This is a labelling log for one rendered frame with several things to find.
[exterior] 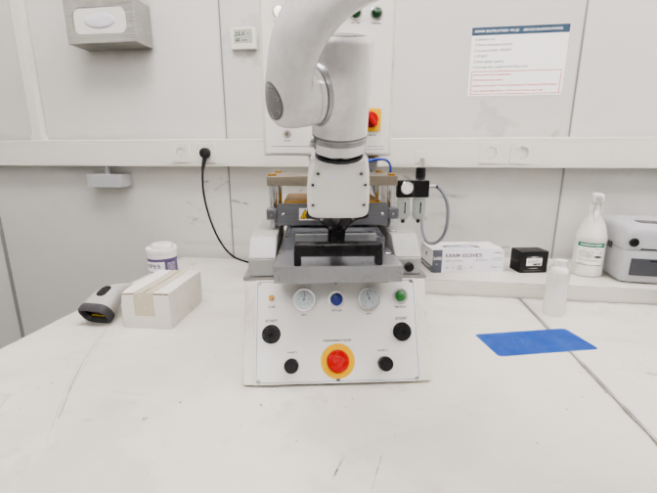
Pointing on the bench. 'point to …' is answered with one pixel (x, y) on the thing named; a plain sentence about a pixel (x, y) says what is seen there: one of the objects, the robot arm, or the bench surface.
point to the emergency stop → (337, 361)
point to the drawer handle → (338, 249)
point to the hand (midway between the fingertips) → (335, 236)
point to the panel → (335, 334)
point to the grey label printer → (631, 247)
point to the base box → (254, 332)
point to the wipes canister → (161, 256)
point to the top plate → (307, 177)
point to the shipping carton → (161, 299)
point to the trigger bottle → (591, 241)
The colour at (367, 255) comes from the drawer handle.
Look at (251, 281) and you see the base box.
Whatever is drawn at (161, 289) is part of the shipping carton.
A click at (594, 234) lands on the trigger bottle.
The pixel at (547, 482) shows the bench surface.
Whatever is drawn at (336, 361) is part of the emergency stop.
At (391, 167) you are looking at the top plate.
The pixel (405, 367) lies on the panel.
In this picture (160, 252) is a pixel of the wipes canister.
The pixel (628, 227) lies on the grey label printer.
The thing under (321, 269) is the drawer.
